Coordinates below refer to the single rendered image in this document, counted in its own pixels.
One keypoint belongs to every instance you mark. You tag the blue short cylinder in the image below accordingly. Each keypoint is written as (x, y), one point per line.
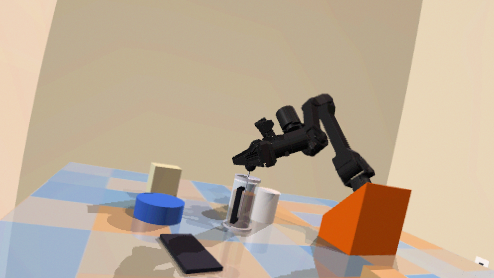
(159, 208)

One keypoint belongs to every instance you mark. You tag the glass french press with black knob plunger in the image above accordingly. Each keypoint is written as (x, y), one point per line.
(242, 202)

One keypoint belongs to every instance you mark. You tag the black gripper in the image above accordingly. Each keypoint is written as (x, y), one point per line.
(260, 152)

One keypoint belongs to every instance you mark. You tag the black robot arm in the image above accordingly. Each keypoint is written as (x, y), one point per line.
(310, 139)

